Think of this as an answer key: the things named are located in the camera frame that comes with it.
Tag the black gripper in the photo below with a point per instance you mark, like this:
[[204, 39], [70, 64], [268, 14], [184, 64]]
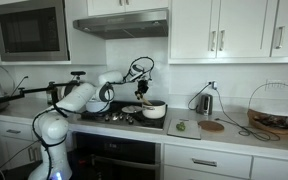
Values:
[[142, 86]]

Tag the wooden spatula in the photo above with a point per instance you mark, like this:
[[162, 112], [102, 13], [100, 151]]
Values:
[[146, 101]]

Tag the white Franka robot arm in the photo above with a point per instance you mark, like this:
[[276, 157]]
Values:
[[75, 96]]

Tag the white dutch oven pot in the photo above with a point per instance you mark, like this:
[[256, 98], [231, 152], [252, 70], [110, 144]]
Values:
[[97, 107]]

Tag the grey chopping board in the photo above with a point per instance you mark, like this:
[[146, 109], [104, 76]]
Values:
[[192, 131]]

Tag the dark basket contents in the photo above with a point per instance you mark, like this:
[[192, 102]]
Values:
[[277, 120]]

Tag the small white saucepan lid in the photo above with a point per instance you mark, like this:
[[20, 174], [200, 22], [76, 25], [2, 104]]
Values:
[[129, 110]]

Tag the steel cooktop knob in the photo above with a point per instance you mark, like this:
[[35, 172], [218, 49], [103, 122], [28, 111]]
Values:
[[130, 120], [107, 117], [114, 116], [122, 116]]

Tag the black gas cooktop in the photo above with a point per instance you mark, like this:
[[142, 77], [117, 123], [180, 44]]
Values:
[[152, 124]]

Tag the green pepper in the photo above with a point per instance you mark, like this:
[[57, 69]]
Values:
[[180, 126]]

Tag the steel electric kettle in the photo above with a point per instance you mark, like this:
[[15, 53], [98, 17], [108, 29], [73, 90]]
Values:
[[204, 105]]

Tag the steel range hood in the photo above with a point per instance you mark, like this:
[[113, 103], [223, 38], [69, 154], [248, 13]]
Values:
[[124, 25]]

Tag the white drawer front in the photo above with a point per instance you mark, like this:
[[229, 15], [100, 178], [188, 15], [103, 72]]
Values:
[[270, 170], [184, 175], [25, 131], [180, 156]]

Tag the round wooden trivet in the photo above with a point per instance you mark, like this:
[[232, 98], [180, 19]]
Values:
[[210, 126]]

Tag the steel built-in microwave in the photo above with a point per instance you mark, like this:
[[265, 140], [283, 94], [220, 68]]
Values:
[[30, 30]]

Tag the white base cabinet door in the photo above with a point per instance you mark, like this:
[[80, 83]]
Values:
[[14, 151]]

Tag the black camera on stand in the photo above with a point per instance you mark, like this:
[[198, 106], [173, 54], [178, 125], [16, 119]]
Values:
[[78, 73]]

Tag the white wall outlet with plugs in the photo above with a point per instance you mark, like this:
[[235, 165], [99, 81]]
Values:
[[212, 85]]

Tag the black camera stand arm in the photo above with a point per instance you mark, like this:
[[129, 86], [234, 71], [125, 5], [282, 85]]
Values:
[[37, 89]]

